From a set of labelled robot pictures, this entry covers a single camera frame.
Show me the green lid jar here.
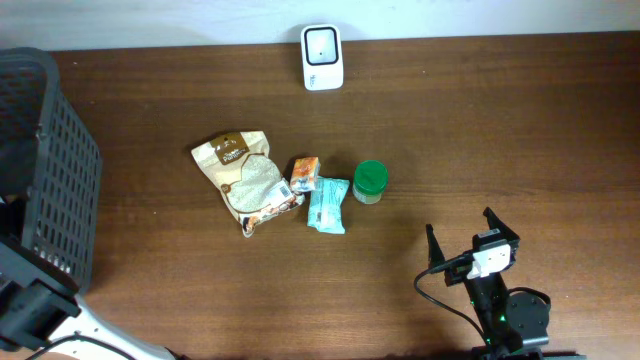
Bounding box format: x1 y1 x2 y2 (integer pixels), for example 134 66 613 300
352 160 389 205

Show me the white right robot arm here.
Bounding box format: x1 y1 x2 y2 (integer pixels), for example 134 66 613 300
413 208 551 359

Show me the orange tissue packet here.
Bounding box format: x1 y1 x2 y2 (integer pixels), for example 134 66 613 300
290 157 320 193

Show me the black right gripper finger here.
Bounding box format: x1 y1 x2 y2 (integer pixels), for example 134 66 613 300
426 224 445 270
483 207 518 241

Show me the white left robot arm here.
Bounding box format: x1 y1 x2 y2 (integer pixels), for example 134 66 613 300
1 236 180 360

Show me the teal snack packet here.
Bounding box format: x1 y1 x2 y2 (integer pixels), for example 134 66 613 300
307 177 350 235

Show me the beige brown snack bag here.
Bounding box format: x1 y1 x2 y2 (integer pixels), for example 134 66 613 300
191 131 305 238

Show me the white barcode scanner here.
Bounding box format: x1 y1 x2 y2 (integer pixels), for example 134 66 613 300
300 24 344 91

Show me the dark grey plastic basket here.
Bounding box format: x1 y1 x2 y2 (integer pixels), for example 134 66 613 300
1 48 102 293

